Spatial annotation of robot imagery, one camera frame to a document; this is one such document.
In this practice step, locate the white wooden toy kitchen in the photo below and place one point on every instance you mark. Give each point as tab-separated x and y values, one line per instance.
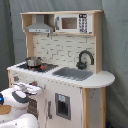
62	49

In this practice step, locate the grey range hood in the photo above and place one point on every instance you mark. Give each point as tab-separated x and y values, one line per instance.
39	26

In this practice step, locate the black toy stovetop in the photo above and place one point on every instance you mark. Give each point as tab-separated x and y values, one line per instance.
43	67

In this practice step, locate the black toy faucet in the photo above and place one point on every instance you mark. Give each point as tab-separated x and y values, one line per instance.
82	64

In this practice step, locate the white toy microwave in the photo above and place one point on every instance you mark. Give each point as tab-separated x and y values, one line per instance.
73	23

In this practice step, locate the grey toy sink basin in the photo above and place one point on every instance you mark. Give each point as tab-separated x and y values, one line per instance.
72	73

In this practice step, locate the white fridge door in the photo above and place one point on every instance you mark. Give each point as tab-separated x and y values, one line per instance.
64	105

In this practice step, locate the white oven door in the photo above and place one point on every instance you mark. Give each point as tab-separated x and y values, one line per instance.
36	108

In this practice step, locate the silver toy pot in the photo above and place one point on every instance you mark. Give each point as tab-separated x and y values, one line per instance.
33	61

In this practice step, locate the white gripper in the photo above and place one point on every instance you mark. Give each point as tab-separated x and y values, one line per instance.
22	90

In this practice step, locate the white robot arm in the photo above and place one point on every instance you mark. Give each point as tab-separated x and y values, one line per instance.
6	98

